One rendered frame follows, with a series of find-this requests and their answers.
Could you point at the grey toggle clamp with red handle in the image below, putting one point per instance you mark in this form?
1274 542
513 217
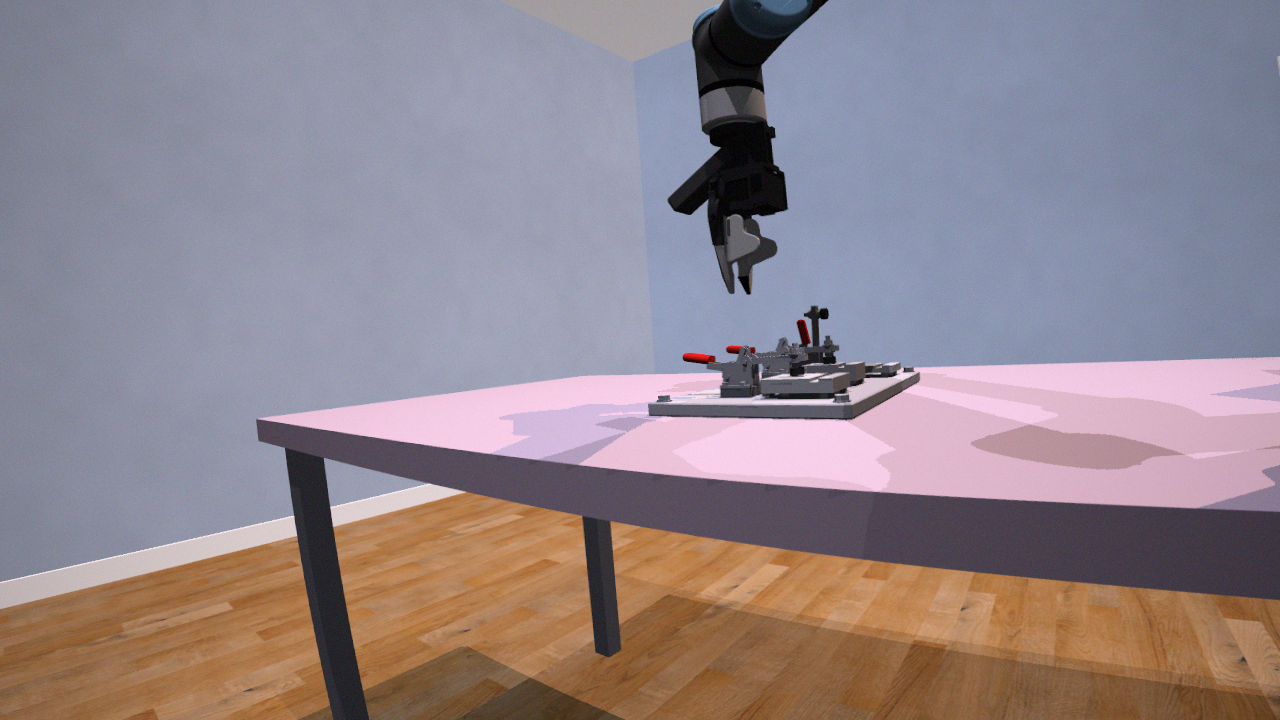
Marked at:
737 375
775 369

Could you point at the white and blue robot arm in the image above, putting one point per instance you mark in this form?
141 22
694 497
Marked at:
730 48

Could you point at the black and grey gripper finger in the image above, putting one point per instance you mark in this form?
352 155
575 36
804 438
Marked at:
768 248
731 242

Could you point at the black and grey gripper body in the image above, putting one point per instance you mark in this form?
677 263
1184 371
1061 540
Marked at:
733 185

